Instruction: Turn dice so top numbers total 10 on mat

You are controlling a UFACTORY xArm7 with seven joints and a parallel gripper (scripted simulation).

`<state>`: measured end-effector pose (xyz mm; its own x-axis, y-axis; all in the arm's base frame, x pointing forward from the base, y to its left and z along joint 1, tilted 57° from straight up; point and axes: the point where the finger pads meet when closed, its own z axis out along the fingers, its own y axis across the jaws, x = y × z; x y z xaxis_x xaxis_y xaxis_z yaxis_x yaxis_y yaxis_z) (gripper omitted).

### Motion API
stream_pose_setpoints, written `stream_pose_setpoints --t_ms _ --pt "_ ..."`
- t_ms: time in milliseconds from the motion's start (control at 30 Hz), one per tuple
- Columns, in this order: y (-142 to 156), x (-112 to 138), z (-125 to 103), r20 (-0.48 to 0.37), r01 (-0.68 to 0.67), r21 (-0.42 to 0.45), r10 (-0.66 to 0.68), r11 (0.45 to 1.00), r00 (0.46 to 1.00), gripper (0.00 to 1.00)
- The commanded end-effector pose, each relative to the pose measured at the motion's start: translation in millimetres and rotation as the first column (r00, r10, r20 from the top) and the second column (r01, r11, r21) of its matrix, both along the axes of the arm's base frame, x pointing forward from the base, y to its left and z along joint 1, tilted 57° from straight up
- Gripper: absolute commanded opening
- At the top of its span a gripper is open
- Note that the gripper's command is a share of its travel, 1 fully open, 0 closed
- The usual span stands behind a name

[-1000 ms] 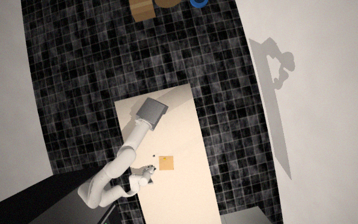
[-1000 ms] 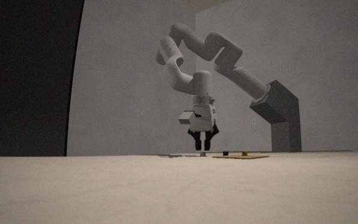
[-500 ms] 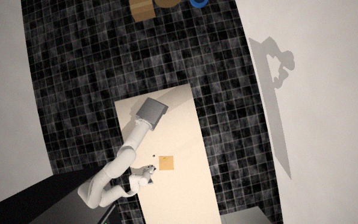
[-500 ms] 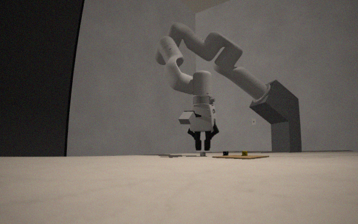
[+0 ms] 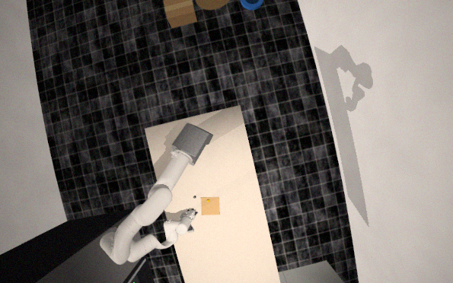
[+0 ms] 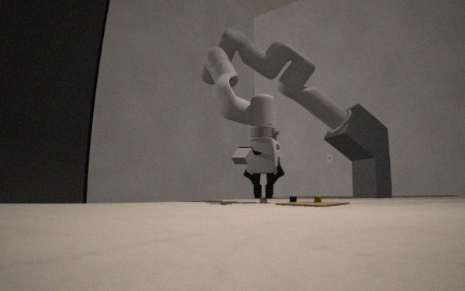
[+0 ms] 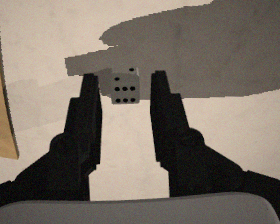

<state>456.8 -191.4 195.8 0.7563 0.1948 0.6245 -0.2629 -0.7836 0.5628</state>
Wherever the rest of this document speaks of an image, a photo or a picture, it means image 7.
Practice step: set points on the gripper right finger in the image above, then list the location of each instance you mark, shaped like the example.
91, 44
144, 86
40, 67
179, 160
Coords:
193, 166

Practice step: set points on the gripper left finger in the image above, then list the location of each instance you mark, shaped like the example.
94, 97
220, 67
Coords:
73, 155

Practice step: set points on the white die with black pips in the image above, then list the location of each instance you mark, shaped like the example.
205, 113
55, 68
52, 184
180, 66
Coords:
125, 85

